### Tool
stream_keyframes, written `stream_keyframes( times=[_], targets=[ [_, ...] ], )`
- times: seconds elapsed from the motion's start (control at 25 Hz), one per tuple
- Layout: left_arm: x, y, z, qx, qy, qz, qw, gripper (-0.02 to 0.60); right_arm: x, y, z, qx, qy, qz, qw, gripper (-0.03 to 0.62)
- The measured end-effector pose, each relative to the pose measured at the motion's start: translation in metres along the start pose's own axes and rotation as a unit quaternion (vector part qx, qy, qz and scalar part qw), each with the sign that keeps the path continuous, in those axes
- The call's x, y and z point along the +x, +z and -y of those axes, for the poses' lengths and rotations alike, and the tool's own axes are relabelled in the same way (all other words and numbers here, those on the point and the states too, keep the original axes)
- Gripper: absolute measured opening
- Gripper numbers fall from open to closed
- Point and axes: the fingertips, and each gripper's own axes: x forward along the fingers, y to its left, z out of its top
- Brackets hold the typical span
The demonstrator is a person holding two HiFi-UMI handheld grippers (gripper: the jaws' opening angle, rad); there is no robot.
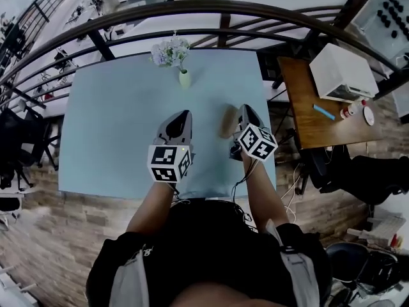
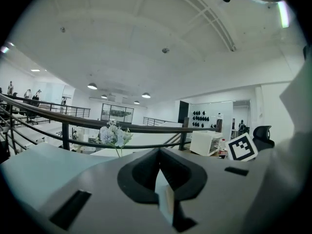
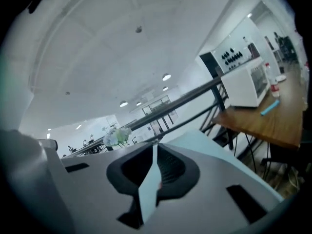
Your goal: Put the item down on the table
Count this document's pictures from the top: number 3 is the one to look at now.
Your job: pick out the clear bottle with red label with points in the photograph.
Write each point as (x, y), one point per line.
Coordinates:
(274, 86)

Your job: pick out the pale artificial flower bouquet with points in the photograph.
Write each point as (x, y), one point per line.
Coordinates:
(117, 135)

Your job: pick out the black metal railing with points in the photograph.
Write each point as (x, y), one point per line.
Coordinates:
(170, 105)

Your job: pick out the dark brown post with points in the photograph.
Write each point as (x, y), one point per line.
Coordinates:
(252, 50)

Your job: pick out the dark standing figure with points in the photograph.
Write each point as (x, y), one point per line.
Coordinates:
(276, 37)

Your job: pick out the white toaster oven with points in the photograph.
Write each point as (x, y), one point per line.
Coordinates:
(241, 89)

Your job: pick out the black door panel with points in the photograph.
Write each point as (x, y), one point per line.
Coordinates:
(209, 63)

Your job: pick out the white plate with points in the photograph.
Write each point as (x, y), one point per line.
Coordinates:
(280, 78)

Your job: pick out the black overhead device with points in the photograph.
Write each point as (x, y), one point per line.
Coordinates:
(36, 1)

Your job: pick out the light blue stick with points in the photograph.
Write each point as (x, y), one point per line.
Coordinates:
(270, 107)

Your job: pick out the black items on wall board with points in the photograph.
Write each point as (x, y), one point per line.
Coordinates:
(231, 56)

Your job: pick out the black framed glass door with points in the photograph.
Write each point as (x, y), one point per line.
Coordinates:
(161, 102)

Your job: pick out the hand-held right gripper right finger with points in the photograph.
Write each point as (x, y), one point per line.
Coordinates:
(214, 203)

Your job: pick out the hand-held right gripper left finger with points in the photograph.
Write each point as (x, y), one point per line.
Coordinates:
(92, 184)

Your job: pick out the wooden table with black legs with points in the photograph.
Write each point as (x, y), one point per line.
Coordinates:
(268, 128)

